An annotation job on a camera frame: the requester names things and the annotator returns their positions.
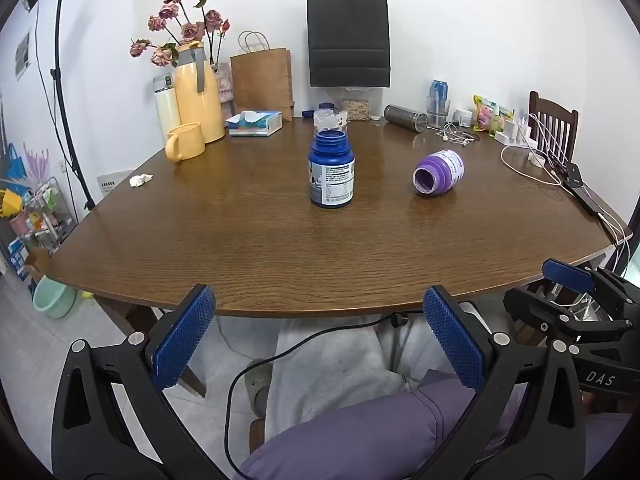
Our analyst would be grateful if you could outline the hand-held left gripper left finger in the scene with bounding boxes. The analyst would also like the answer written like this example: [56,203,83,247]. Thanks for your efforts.
[51,283,236,480]

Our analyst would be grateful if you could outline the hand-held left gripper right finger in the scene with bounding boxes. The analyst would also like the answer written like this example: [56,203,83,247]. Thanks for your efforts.
[422,285,586,480]

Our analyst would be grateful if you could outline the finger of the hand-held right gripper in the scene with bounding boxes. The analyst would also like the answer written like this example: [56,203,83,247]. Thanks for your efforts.
[542,258,640,322]
[502,287,633,342]

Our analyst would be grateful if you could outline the purple plastic bottle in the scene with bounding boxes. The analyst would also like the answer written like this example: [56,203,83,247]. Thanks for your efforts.
[412,149,465,196]

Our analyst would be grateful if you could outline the grey slipper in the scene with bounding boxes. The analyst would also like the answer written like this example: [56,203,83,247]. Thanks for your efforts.
[244,357,275,418]

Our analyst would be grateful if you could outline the black power strip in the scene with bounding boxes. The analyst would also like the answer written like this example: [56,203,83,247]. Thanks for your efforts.
[560,162,633,241]

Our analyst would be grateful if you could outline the person's grey pants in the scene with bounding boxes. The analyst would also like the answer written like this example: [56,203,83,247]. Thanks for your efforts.
[264,302,511,441]

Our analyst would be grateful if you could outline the person's purple jacket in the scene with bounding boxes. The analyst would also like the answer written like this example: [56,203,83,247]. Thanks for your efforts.
[240,367,640,480]

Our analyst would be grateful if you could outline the green plastic bucket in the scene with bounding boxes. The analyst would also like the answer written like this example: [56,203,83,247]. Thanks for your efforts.
[32,276,78,320]

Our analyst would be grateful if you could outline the white charger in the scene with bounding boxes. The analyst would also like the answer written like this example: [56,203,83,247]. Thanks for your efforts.
[495,117,524,146]

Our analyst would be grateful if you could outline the dark wooden chair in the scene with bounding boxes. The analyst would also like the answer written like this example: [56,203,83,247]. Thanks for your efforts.
[528,91,579,171]

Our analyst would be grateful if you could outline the cardboard box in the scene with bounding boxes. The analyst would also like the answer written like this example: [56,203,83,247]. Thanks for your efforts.
[24,247,51,283]

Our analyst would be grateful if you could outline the white earphones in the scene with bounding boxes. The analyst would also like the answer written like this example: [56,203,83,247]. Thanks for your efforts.
[436,122,483,147]

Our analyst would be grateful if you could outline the colourful snack packet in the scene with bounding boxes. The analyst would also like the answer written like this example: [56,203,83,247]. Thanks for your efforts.
[472,95,516,133]

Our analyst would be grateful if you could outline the yellow mug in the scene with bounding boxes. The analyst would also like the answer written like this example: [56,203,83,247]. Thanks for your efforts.
[165,122,207,163]

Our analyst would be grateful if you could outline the clear glass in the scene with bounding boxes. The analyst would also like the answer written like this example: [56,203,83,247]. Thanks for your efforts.
[426,96,451,128]

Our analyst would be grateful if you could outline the blue plastic bottle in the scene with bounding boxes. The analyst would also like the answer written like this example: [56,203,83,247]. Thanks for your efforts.
[307,130,356,210]

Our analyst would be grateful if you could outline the metal mesh cylinder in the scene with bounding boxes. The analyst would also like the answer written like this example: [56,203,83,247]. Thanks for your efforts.
[384,104,429,133]

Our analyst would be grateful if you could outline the blue tissue box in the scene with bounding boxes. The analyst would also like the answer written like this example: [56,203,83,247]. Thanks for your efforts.
[226,110,283,137]

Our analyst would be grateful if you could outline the white thermos bottle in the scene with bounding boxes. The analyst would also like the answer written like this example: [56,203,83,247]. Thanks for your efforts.
[152,74,182,146]

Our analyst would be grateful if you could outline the yellow thermos jug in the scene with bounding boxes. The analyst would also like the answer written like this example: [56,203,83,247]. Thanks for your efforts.
[174,42,227,144]

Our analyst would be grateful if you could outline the blue bag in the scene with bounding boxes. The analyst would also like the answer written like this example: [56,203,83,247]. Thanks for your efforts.
[0,142,27,191]

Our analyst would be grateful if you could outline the clear container of oats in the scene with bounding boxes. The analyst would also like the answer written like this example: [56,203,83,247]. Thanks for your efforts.
[341,86,373,122]

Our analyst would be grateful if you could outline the pink patterned vase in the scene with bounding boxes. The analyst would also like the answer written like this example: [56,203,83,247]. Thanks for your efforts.
[214,62,237,118]

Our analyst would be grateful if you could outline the black light stand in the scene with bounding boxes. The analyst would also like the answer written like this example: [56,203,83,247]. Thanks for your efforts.
[27,0,96,211]

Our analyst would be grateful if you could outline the brown paper bag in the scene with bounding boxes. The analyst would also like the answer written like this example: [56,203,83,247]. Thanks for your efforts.
[230,31,295,122]

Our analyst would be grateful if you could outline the pink artificial flowers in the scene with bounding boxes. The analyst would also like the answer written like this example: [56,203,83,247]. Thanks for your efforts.
[130,0,232,68]

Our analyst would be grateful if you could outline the black paper bag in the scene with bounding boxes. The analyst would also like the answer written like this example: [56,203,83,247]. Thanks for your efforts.
[306,0,392,88]

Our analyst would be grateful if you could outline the black cable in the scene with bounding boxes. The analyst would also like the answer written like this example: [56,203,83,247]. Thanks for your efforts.
[224,312,411,480]

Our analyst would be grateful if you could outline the white cable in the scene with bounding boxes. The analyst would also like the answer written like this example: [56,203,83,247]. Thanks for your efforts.
[500,112,576,187]

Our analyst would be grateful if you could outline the wire storage rack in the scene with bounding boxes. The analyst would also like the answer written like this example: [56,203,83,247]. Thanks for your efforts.
[0,175,77,281]

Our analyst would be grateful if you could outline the white wall vent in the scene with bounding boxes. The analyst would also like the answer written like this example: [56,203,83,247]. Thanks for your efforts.
[14,32,32,81]

